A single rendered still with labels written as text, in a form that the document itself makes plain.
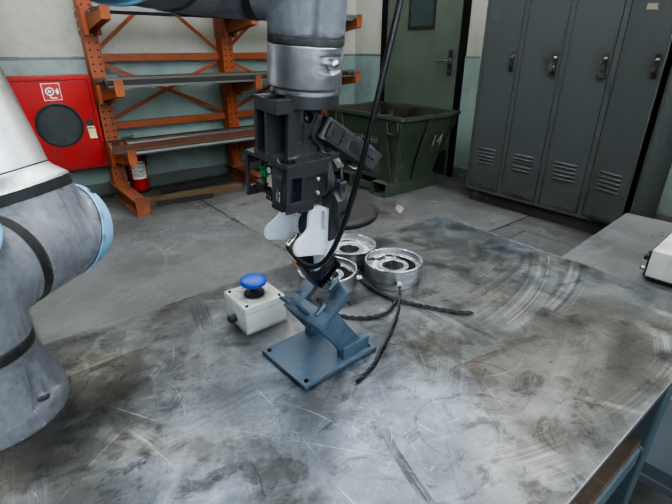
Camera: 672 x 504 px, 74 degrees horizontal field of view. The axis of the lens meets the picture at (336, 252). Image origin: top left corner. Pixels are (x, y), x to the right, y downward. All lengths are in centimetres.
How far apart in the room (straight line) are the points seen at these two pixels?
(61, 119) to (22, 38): 61
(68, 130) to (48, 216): 352
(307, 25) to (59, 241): 39
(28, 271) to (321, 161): 35
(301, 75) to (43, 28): 394
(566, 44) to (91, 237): 325
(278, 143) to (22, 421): 41
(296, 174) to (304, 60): 11
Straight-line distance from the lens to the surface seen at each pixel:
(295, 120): 46
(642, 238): 160
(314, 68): 45
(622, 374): 72
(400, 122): 368
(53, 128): 413
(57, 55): 434
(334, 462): 52
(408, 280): 80
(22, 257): 60
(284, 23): 45
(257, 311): 69
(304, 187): 47
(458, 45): 463
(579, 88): 351
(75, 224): 66
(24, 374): 62
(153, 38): 452
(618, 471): 98
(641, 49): 334
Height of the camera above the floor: 119
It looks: 25 degrees down
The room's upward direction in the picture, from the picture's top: straight up
